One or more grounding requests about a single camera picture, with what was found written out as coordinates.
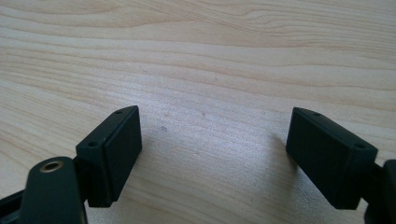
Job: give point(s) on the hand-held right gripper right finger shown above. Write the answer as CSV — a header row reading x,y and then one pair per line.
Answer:
x,y
330,158

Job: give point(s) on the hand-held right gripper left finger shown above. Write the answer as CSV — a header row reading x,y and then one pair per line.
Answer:
x,y
112,158

